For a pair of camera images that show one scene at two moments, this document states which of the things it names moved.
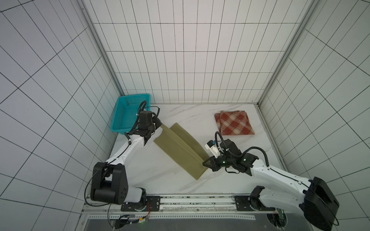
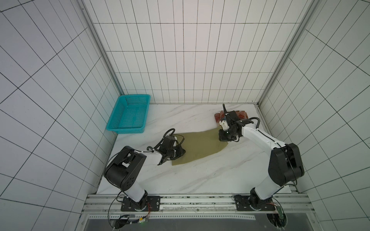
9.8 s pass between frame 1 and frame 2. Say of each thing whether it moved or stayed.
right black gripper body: moved
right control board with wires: stayed
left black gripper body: moved
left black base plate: stayed
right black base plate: stayed
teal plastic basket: stayed
